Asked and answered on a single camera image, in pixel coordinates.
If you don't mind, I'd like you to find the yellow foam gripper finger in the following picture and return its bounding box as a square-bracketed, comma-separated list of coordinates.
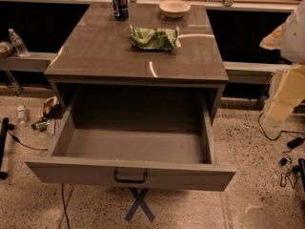
[267, 64, 305, 122]

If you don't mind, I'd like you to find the grey top drawer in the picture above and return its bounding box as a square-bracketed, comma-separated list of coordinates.
[26, 85, 235, 191]

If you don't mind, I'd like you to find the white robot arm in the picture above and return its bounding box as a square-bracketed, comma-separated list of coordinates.
[259, 0, 305, 122]

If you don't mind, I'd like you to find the grey drawer cabinet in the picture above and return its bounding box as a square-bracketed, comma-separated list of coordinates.
[45, 2, 228, 117]

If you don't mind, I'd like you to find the black stand right edge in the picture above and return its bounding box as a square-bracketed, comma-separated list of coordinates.
[280, 157, 305, 190]

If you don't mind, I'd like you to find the black stand edge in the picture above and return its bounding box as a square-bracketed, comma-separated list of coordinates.
[0, 117, 14, 180]
[280, 157, 305, 190]

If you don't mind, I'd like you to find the white ceramic bowl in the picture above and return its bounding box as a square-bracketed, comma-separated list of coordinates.
[159, 0, 191, 18]

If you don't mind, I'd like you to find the green crumpled chip bag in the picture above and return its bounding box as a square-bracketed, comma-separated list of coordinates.
[130, 26, 181, 52]

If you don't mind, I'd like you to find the blue soda can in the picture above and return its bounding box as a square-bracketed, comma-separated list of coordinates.
[112, 0, 129, 20]

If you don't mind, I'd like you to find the blue tape cross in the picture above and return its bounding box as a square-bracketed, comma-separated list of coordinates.
[125, 188, 155, 222]

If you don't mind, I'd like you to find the brown snack bag on floor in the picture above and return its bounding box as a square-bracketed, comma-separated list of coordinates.
[41, 96, 61, 119]

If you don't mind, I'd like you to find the green can on floor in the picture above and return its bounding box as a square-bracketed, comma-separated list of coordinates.
[31, 119, 51, 131]

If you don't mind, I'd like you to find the clear plastic water bottle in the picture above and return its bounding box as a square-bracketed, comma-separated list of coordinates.
[9, 29, 30, 56]

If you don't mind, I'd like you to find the small bottle on floor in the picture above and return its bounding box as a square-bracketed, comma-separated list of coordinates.
[17, 105, 28, 125]

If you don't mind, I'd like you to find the basket on left ledge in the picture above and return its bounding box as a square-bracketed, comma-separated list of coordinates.
[0, 41, 14, 58]

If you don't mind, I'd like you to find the black stand left edge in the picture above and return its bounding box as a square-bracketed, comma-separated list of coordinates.
[0, 117, 14, 180]

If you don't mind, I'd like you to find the black power adapter with cable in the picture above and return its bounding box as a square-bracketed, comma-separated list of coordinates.
[256, 112, 305, 151]

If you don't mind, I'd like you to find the black drawer handle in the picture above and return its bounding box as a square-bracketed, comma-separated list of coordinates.
[113, 171, 148, 184]

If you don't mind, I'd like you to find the black cable under drawer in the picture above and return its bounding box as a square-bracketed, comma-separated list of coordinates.
[60, 183, 71, 229]

